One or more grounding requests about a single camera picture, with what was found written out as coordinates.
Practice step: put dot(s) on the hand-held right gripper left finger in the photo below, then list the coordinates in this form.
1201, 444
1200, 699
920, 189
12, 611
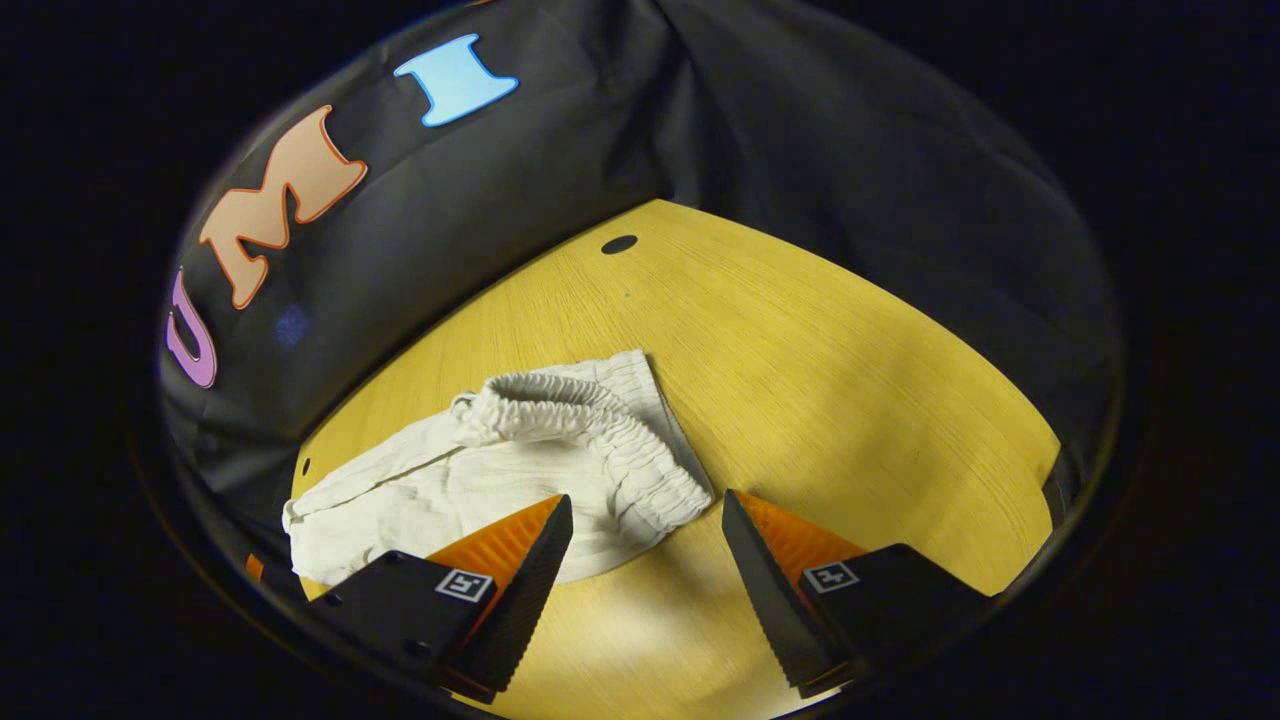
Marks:
525, 590

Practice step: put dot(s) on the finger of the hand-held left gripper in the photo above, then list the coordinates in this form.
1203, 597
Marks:
255, 568

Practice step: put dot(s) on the black backdrop cloth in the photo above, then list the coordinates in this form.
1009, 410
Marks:
520, 190

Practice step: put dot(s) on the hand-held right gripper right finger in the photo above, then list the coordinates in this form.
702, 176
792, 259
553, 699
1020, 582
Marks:
770, 590

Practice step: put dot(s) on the white jeans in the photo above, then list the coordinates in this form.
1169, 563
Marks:
500, 480

